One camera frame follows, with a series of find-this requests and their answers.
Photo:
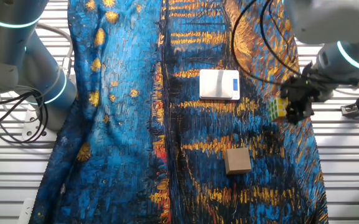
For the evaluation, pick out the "silver digital scale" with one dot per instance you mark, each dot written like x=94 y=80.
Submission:
x=215 y=84

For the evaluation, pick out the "blue starry night painted cloth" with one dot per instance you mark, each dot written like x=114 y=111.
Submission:
x=120 y=124

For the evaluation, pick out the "white plastic piece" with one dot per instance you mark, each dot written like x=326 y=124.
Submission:
x=26 y=211

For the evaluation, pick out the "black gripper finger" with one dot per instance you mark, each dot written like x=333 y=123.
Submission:
x=302 y=115
x=290 y=112

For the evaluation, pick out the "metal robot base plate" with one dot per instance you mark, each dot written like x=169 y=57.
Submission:
x=31 y=129

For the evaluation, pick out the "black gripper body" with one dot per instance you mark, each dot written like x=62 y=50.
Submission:
x=302 y=91

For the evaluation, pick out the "large wooden cube block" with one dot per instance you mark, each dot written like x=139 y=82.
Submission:
x=237 y=160

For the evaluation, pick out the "Rubik's cube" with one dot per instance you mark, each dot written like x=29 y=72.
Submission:
x=277 y=109

